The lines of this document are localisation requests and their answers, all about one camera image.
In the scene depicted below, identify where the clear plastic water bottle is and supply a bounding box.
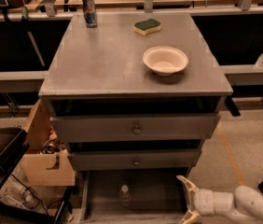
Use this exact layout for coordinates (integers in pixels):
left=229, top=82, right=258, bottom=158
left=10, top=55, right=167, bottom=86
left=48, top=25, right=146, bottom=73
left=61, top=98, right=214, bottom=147
left=118, top=184, right=132, bottom=207

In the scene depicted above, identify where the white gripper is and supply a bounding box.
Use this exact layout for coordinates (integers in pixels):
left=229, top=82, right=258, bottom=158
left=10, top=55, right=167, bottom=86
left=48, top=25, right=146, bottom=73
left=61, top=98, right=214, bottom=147
left=176, top=175, right=234, bottom=224

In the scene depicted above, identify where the plastic bottle on floor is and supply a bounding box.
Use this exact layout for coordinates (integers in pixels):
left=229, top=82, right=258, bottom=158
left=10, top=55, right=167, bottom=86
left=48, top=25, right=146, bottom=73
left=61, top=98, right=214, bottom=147
left=9, top=183, right=39, bottom=209

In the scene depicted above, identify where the white paper bowl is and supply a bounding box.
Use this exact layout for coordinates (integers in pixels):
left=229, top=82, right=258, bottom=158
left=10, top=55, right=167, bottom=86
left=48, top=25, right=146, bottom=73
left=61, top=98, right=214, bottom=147
left=143, top=46, right=188, bottom=77

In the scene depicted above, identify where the light wooden box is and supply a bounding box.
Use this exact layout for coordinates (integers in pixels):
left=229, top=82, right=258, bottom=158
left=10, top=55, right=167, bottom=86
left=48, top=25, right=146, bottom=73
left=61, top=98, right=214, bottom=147
left=21, top=100, right=76, bottom=187

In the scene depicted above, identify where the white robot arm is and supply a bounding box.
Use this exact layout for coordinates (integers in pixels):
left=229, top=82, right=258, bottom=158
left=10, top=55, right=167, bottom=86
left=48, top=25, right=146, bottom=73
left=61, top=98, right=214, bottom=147
left=176, top=175, right=263, bottom=224

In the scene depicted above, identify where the green yellow sponge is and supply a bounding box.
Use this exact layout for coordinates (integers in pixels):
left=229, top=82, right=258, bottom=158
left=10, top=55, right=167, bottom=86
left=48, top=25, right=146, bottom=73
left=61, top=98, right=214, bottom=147
left=133, top=19, right=161, bottom=36

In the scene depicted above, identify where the grey open bottom drawer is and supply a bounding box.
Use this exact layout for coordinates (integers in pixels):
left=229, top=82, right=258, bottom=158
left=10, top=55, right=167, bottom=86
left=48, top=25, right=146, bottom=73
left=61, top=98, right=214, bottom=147
left=81, top=168, right=187, bottom=224

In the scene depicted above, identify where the grey top drawer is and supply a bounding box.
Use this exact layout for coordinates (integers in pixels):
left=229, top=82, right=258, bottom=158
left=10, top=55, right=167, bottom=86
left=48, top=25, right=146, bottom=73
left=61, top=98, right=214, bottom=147
left=50, top=113, right=220, bottom=143

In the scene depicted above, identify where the grey drawer cabinet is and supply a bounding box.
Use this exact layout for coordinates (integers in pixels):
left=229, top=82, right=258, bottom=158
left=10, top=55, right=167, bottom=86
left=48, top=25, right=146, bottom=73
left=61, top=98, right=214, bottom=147
left=37, top=12, right=234, bottom=224

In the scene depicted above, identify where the grey middle drawer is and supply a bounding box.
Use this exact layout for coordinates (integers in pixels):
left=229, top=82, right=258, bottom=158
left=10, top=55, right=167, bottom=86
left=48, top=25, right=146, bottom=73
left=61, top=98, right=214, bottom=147
left=69, top=148, right=201, bottom=171

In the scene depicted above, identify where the blue energy drink can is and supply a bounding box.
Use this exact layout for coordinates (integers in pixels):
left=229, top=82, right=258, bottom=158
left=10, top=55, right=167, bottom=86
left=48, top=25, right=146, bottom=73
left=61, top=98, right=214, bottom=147
left=82, top=0, right=97, bottom=28

